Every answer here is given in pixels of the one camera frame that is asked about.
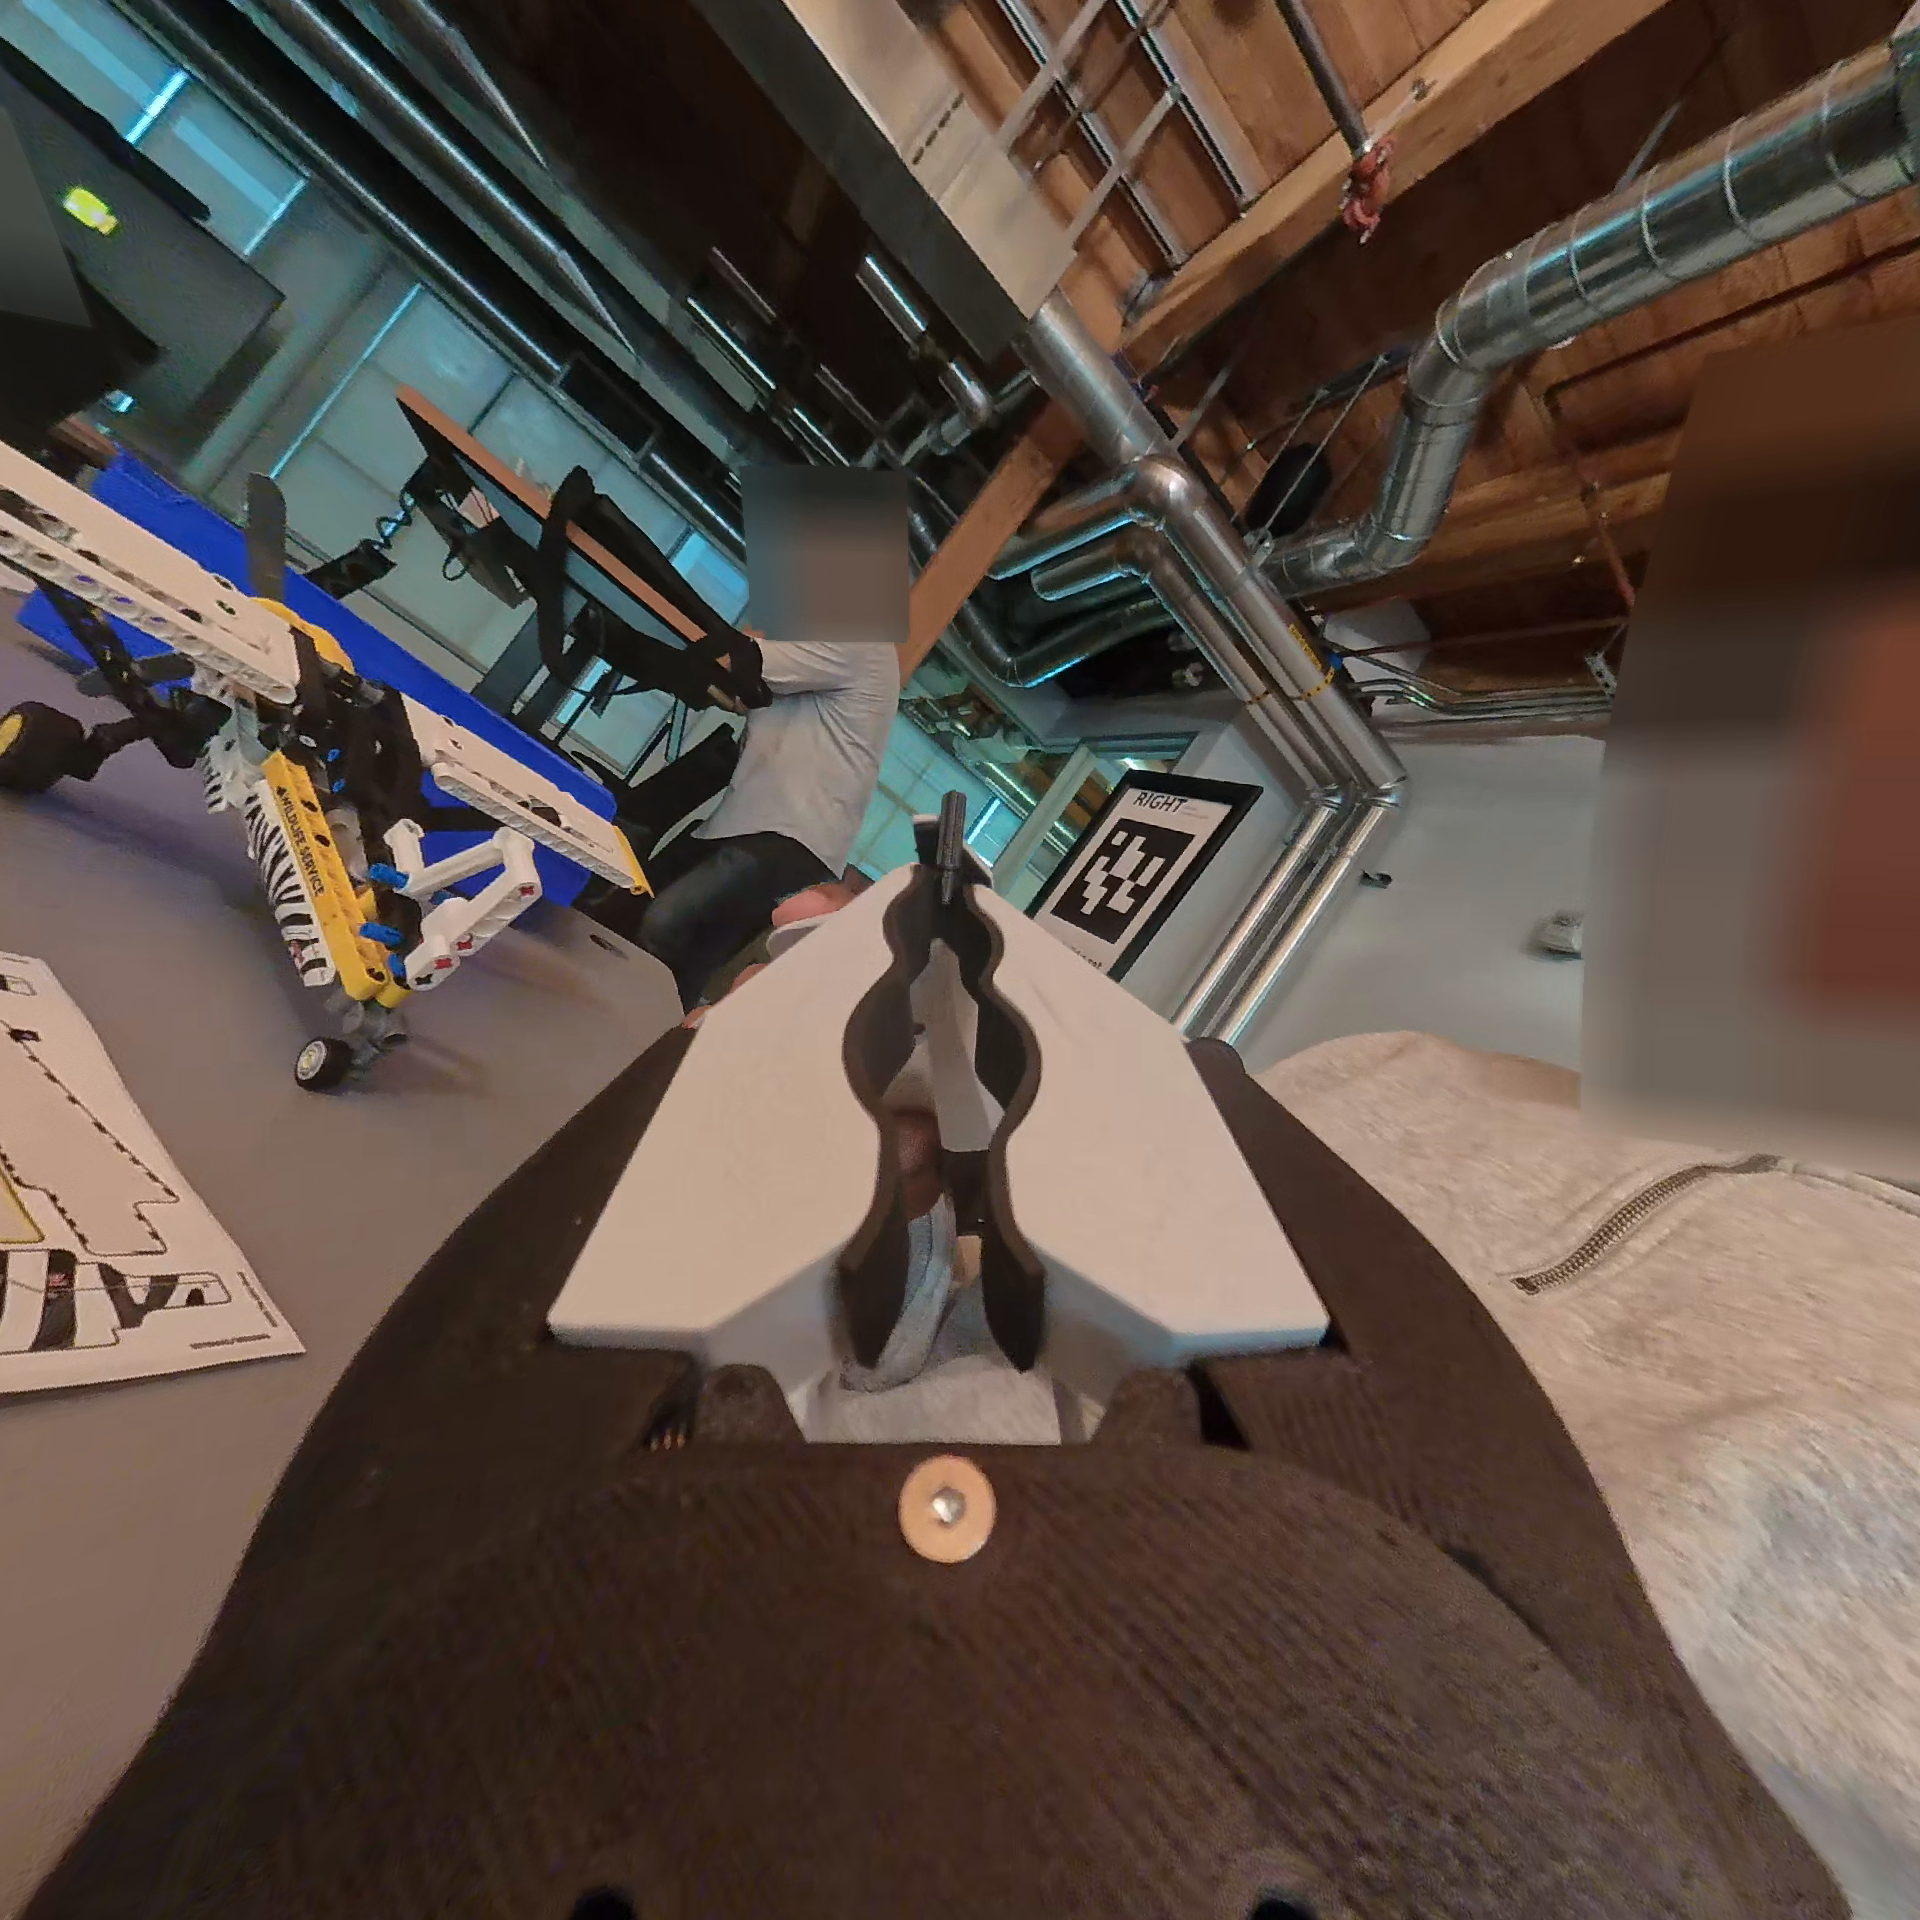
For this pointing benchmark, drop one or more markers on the yellow white lego aeroplane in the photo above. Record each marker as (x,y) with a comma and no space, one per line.
(325,842)

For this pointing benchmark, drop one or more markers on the printed instruction sheet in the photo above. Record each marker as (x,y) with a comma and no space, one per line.
(89,1183)

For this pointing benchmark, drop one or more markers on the person's right forearm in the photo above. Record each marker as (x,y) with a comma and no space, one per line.
(906,1303)

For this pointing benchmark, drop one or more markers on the tilted wooden desk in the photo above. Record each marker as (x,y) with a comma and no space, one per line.
(602,555)

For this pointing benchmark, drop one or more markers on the black lego pin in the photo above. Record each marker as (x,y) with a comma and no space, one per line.
(945,847)

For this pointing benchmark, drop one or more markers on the wooden post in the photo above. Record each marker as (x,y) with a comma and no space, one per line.
(1003,523)

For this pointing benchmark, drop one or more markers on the red sprinkler valve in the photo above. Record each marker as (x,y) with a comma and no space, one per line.
(1365,186)

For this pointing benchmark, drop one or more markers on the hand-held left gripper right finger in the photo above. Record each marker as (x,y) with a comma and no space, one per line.
(1156,1183)

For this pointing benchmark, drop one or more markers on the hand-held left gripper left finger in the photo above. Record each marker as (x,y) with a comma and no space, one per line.
(721,1183)

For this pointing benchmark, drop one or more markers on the silver ventilation duct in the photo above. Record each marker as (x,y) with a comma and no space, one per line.
(1649,196)

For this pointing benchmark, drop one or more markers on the large black monitor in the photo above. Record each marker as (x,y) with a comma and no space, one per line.
(136,256)

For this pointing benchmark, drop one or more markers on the person's grey sweatshirt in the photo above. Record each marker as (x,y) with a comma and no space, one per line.
(1649,1423)

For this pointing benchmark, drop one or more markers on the blue plastic bin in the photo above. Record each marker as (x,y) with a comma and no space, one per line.
(496,749)

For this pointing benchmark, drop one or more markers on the person's right hand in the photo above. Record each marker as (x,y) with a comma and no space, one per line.
(918,1155)

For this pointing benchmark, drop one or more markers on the silver pipe bundle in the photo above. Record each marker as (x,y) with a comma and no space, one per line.
(1201,540)

